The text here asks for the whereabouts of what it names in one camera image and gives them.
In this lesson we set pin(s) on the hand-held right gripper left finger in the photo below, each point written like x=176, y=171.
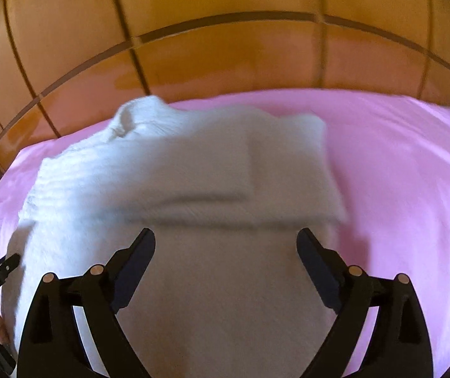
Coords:
x=130, y=271

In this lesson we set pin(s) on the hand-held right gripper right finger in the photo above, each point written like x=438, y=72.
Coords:
x=319, y=267

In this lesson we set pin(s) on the white knit sweater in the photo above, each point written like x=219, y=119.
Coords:
x=209, y=189

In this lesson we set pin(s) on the pink blanket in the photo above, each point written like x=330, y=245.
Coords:
x=398, y=173

